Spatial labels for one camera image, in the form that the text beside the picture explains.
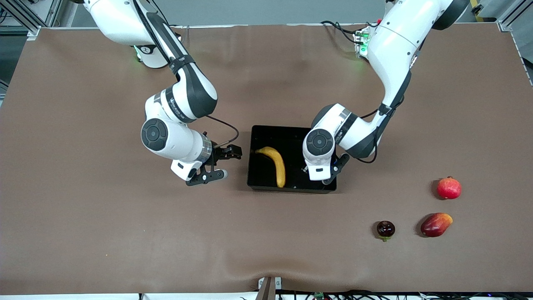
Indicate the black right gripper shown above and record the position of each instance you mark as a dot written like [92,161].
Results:
[218,155]

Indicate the yellow banana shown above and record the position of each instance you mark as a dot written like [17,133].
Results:
[278,164]

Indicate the black plastic box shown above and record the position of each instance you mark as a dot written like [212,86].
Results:
[300,141]

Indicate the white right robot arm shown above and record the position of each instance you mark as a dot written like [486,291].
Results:
[125,21]

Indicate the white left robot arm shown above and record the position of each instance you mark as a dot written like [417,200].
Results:
[395,41]

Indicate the connector box with green light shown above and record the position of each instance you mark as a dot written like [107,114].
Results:
[362,41]

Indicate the brown table mat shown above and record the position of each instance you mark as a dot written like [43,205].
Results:
[266,241]

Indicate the small green circuit board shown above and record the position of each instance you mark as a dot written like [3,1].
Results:
[319,296]

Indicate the dark purple mangosteen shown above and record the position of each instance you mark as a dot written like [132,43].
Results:
[385,229]

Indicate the red yellow mango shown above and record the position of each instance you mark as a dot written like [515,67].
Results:
[435,225]

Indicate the red pomegranate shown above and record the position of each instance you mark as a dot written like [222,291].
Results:
[449,188]

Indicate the yellow black object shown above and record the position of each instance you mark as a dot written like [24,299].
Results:
[478,10]

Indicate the silver metal bracket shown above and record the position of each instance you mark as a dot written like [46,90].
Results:
[268,289]

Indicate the aluminium frame profile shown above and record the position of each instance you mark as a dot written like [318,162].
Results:
[512,14]
[25,18]

